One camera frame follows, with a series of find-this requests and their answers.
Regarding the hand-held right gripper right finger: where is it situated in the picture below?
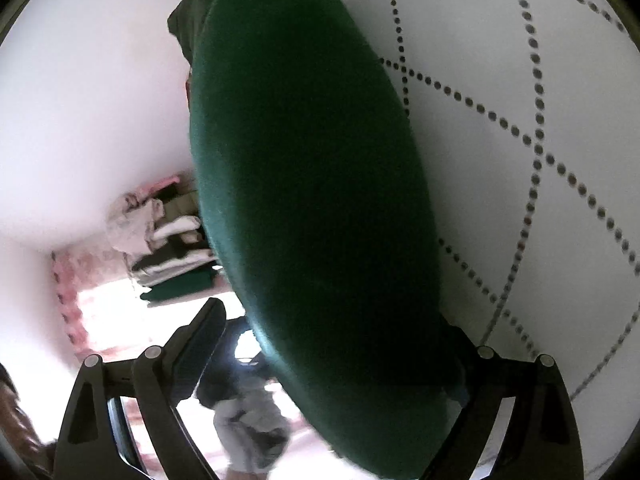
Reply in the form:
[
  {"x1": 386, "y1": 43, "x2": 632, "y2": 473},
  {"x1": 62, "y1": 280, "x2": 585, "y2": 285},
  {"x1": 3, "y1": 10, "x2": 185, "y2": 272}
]
[{"x1": 422, "y1": 345, "x2": 586, "y2": 480}]

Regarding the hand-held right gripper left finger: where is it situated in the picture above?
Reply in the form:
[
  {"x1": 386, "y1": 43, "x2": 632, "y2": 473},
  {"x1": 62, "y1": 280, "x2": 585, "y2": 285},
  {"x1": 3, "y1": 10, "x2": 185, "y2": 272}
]
[{"x1": 52, "y1": 297, "x2": 228, "y2": 480}]

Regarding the green varsity jacket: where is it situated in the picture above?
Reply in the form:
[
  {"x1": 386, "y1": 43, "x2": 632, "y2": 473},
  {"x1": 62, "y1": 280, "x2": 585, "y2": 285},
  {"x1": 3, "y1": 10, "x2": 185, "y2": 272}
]
[{"x1": 167, "y1": 0, "x2": 471, "y2": 480}]

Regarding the pile of folded clothes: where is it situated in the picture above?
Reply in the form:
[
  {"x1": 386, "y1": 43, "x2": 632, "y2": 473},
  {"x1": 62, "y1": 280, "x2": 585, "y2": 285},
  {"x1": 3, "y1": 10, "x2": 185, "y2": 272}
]
[{"x1": 105, "y1": 175, "x2": 226, "y2": 306}]

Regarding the grey and dark cloth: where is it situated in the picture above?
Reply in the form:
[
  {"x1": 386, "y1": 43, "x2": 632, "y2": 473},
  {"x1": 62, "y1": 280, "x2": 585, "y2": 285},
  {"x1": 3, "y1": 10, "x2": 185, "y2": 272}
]
[{"x1": 195, "y1": 370, "x2": 293, "y2": 476}]

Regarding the pink curtain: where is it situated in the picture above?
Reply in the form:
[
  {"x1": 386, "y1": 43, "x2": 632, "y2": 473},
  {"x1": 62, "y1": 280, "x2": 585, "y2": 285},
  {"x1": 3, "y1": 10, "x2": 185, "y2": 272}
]
[{"x1": 50, "y1": 247, "x2": 136, "y2": 356}]

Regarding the white dotted bed sheet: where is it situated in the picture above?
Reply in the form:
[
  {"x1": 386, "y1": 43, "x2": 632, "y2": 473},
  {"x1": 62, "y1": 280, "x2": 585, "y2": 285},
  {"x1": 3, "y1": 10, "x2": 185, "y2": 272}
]
[{"x1": 315, "y1": 0, "x2": 640, "y2": 480}]

